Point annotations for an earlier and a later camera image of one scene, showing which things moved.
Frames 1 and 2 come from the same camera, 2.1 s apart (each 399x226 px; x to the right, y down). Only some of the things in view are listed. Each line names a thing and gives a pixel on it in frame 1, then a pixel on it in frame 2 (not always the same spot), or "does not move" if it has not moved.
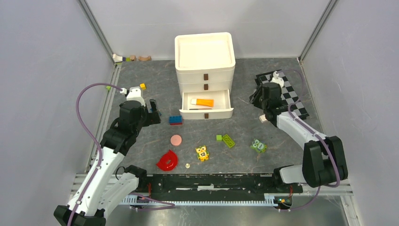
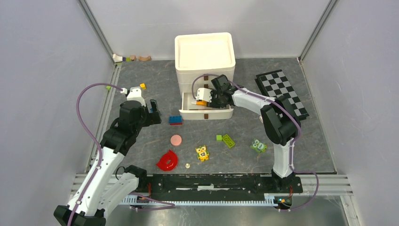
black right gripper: x=253 y=97 -> x=213 y=104
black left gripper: x=152 y=117 does not move
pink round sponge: x=176 y=140 does not move
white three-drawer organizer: x=204 y=64 does not move
